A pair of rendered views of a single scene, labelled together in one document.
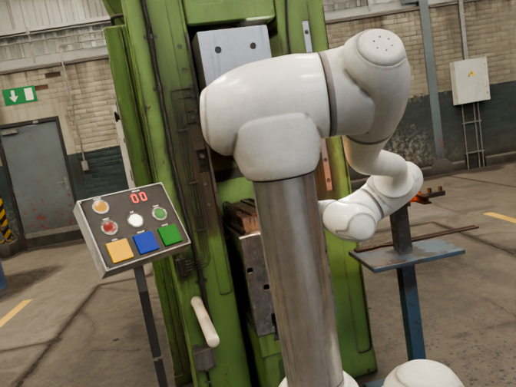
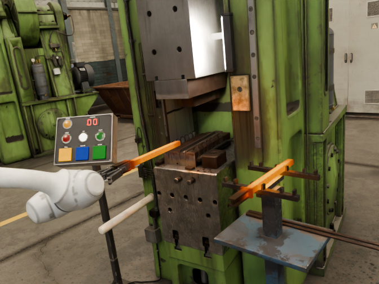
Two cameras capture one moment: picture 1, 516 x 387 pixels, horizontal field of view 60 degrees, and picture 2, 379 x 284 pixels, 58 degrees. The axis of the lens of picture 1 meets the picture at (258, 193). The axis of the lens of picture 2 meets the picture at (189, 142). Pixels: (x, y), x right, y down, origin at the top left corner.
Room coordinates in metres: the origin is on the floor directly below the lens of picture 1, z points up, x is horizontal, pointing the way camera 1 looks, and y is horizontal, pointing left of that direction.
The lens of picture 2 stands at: (0.80, -1.31, 1.50)
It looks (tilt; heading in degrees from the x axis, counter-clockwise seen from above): 15 degrees down; 48
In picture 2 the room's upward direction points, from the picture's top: 6 degrees counter-clockwise
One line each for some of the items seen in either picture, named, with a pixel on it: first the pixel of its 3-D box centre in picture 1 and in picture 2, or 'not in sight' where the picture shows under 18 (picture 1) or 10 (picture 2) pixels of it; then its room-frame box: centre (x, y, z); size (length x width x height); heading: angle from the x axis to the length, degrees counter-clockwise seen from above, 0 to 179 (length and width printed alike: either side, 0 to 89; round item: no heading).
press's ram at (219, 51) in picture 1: (239, 83); (194, 36); (2.11, 0.00, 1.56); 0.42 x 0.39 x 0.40; 14
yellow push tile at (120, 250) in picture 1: (119, 251); (65, 155); (1.51, 0.51, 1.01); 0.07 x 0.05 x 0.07; 129
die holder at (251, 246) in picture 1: (271, 262); (212, 189); (2.12, -0.01, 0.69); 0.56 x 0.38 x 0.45; 14
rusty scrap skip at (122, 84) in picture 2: not in sight; (134, 100); (5.70, 6.01, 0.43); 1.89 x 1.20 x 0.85; 94
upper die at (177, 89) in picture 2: not in sight; (192, 83); (2.10, 0.04, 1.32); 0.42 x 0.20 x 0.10; 14
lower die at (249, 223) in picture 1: (252, 212); (198, 146); (2.10, 0.04, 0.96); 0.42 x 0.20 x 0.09; 14
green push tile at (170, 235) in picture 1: (170, 235); (99, 152); (1.64, 0.35, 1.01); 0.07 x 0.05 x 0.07; 129
